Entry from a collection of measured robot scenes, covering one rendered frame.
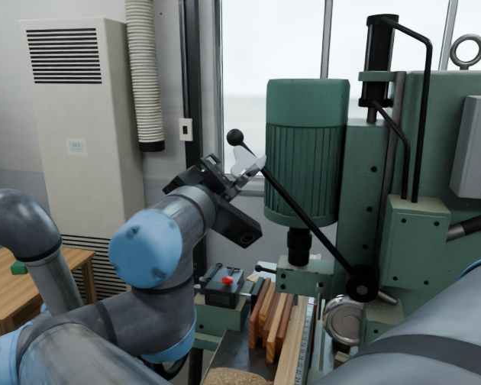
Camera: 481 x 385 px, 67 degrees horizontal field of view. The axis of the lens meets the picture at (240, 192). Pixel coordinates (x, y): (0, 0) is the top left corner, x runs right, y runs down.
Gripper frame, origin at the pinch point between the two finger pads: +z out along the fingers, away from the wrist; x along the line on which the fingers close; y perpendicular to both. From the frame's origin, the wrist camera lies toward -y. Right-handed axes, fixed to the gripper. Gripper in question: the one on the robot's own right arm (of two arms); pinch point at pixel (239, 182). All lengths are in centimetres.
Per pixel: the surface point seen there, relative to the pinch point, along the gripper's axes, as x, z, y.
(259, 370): 24.3, -3.0, -33.9
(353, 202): -12.5, 9.0, -18.6
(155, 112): 64, 129, 59
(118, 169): 99, 113, 48
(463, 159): -32.2, -0.4, -20.5
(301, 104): -17.4, 7.2, 3.6
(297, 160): -9.6, 7.7, -4.5
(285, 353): 17.9, -0.7, -34.4
